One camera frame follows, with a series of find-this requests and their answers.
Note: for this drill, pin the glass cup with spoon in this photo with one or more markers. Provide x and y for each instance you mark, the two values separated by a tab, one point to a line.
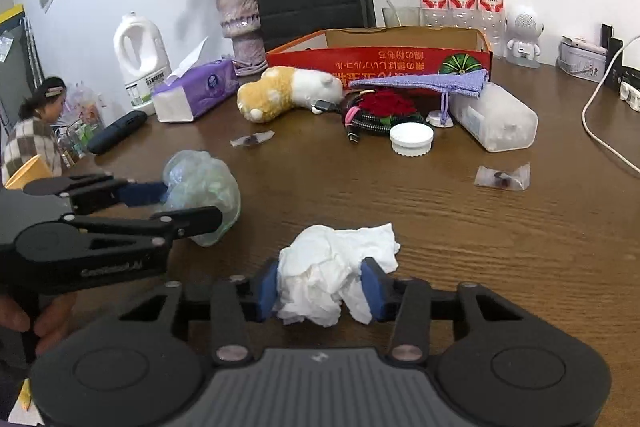
398	16

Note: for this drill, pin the clear plastic bag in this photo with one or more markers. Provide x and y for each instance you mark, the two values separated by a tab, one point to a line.
195	179

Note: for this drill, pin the seated person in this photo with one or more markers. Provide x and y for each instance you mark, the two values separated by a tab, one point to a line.
33	133

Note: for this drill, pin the yellow white plush toy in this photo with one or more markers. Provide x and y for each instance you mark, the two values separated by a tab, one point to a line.
283	88

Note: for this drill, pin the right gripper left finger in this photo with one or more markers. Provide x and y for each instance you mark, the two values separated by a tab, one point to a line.
228	305

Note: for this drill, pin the purple marbled vase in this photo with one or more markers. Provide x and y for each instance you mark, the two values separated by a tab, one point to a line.
240	22

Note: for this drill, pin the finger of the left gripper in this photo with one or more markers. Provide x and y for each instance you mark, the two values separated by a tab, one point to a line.
90	193
167	225

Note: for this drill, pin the dark blue glasses case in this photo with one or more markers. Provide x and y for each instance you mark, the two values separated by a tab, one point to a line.
115	133

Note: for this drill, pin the white detergent jug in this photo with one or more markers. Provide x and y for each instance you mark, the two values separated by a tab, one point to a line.
142	59

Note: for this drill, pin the purple tissue box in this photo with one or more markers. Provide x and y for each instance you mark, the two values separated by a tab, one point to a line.
199	83

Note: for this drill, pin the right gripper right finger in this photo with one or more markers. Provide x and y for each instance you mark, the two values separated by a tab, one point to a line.
411	305

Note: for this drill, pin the black cosmetic tubes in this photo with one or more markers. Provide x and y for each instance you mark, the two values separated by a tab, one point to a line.
613	57

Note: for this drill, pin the right water bottle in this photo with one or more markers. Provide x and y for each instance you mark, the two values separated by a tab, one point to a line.
492	24

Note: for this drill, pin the purple knitted cloth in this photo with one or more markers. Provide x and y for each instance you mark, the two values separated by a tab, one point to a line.
468	84

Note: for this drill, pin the right candy wrapper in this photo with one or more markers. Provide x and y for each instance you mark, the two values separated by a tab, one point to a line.
515	181

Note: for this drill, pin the operator left hand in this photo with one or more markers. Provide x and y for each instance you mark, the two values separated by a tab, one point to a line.
51	326

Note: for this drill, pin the white power strip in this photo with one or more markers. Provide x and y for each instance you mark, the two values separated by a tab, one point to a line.
630	92

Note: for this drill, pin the clear plastic container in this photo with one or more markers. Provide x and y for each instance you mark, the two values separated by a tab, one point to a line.
496	119

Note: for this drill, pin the white round jar lid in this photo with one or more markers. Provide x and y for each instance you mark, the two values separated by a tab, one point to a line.
411	139

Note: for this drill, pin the left candy wrapper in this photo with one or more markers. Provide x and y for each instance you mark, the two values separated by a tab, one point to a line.
253	139

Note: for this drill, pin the white astronaut figure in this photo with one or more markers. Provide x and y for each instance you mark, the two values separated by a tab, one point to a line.
523	32

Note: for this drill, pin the candy wrapper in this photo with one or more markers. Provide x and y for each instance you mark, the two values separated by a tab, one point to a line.
253	139
515	181

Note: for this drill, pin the white tissue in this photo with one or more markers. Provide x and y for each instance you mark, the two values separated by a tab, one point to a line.
320	273

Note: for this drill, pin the small lilac tin box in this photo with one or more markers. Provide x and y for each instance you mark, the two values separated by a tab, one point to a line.
581	59

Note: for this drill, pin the orange cardboard box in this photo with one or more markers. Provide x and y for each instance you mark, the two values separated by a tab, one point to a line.
363	53

